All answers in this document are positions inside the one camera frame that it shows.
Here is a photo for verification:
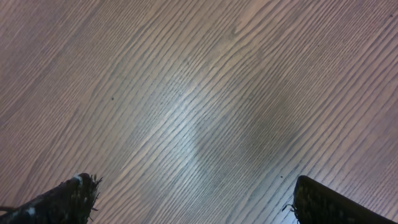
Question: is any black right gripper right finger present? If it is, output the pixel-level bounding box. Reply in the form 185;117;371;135
292;175;397;224

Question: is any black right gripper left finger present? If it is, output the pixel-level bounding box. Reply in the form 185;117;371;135
1;173;102;224

